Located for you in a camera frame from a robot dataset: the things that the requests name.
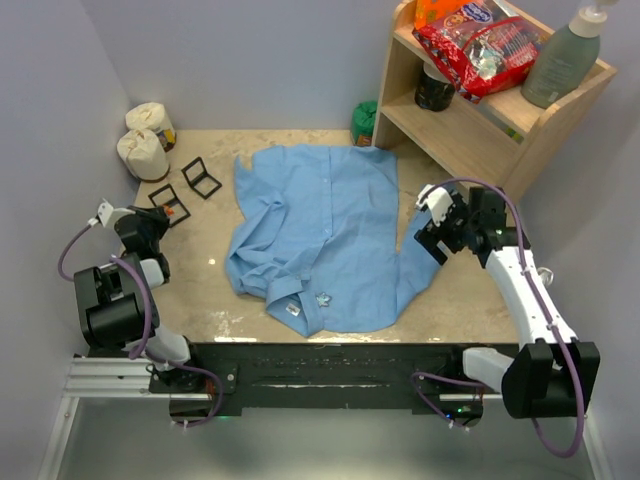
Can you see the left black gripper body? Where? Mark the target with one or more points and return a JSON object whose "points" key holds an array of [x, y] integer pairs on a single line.
{"points": [[156, 226]]}

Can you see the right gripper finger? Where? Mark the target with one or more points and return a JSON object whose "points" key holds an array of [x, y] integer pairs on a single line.
{"points": [[432, 228], [430, 243]]}

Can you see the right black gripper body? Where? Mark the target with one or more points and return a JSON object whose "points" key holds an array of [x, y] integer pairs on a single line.
{"points": [[461, 223]]}

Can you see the blue button shirt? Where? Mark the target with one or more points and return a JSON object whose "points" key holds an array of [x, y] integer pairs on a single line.
{"points": [[324, 219]]}

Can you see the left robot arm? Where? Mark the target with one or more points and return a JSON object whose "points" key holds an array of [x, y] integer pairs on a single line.
{"points": [[116, 309]]}

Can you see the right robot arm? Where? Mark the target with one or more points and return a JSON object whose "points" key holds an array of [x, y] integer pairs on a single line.
{"points": [[553, 373]]}

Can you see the black stand front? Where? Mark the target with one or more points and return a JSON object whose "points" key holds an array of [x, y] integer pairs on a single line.
{"points": [[167, 196]]}

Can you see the black stand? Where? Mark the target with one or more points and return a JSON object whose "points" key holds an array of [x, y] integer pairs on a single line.
{"points": [[199, 179], [167, 196]]}

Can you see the black stand rear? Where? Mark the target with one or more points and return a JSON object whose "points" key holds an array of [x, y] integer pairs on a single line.
{"points": [[199, 179]]}

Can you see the white cloth bag front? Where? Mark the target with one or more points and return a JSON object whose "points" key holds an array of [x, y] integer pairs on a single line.
{"points": [[143, 155]]}

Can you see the white cloth bag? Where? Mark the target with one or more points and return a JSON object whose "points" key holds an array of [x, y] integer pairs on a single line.
{"points": [[153, 116], [143, 155]]}

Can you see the wooden shelf unit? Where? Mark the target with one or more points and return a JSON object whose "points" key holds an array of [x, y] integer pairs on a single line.
{"points": [[503, 140]]}

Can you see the dark glass bottle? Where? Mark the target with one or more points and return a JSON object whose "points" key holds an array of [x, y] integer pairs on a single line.
{"points": [[546, 276]]}

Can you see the white cloth bag rear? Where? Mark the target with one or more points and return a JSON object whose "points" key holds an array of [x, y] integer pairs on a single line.
{"points": [[153, 116]]}

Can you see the green lidded container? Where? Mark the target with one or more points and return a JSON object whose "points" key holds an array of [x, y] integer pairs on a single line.
{"points": [[363, 123]]}

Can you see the dark jar on shelf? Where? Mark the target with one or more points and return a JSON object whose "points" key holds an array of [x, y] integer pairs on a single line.
{"points": [[434, 91]]}

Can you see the red candy bag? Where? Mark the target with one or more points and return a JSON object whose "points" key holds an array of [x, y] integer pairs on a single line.
{"points": [[482, 47]]}

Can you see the green pump bottle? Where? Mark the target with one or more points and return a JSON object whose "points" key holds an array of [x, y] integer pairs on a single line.
{"points": [[567, 56]]}

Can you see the orange snack box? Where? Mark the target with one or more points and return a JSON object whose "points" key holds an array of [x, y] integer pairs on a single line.
{"points": [[428, 11]]}

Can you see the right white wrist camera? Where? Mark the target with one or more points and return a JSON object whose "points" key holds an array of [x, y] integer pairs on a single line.
{"points": [[437, 200]]}

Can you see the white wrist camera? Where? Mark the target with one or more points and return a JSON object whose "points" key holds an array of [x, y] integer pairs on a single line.
{"points": [[437, 200], [107, 215]]}

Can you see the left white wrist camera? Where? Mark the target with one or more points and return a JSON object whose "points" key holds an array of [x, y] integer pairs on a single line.
{"points": [[107, 215]]}

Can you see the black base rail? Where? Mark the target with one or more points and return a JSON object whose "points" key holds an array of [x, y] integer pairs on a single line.
{"points": [[225, 379]]}

